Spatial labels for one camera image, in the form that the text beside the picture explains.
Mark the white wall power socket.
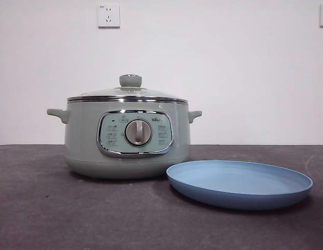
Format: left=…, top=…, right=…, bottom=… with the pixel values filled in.
left=97, top=4, right=121, bottom=29

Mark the pale green electric steamer pot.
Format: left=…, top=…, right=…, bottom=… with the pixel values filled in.
left=46, top=99, right=203, bottom=180

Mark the blue round plate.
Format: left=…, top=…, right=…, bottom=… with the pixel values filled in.
left=166, top=160, right=314, bottom=211

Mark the glass lid with green knob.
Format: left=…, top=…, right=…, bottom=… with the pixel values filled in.
left=67, top=74, right=188, bottom=103

